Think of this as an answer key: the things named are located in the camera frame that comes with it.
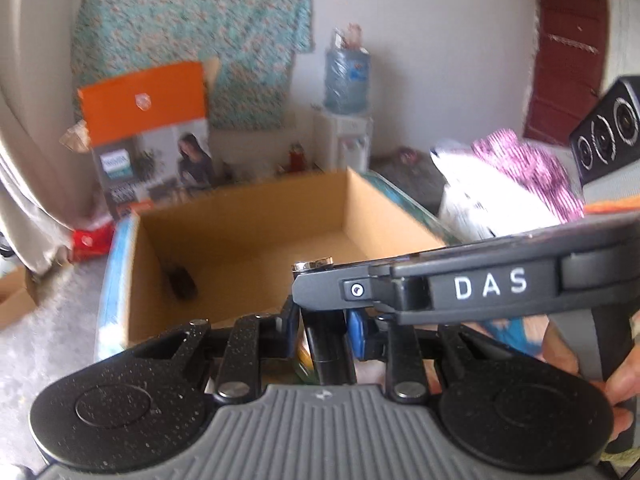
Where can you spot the pink patterned cloth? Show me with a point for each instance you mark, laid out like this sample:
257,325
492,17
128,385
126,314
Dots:
535,175

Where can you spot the teal floral cloth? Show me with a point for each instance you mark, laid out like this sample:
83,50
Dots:
190,25

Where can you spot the red plastic bag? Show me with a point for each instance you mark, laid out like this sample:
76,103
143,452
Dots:
92,242

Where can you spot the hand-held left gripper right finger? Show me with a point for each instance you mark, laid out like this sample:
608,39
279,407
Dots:
362,337

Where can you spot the blue water jug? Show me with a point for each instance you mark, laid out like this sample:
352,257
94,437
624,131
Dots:
346,82

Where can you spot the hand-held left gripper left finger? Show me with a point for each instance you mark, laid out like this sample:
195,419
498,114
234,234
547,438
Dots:
291,330

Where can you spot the beige curtain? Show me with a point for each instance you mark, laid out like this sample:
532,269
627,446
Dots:
30,135

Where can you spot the brown paper bag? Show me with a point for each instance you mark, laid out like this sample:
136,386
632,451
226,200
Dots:
76,136

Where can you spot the white water dispenser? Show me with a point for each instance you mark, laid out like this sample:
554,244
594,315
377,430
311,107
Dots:
345,140

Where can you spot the white printed bedding bag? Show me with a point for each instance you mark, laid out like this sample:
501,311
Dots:
470,200

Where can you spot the person's right hand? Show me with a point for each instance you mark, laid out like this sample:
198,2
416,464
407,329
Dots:
625,380

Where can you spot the small cardboard box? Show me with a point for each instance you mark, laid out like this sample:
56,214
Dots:
15,300

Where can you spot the small pink item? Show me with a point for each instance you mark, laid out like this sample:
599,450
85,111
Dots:
407,153

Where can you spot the small black ribbed object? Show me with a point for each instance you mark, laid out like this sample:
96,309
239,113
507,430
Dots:
181,284

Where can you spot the pink bottle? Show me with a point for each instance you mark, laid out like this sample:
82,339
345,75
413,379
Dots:
357,35

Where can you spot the orange printed appliance box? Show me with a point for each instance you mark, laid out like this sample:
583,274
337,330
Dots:
145,110

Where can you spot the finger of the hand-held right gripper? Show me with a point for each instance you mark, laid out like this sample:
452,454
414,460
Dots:
325,285

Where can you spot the clear bottle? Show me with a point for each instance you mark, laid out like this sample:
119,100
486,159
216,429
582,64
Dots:
341,37

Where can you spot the red thermos bottle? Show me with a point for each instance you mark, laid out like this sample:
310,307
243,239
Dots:
297,157

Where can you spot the dark red door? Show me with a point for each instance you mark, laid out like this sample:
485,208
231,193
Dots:
567,60

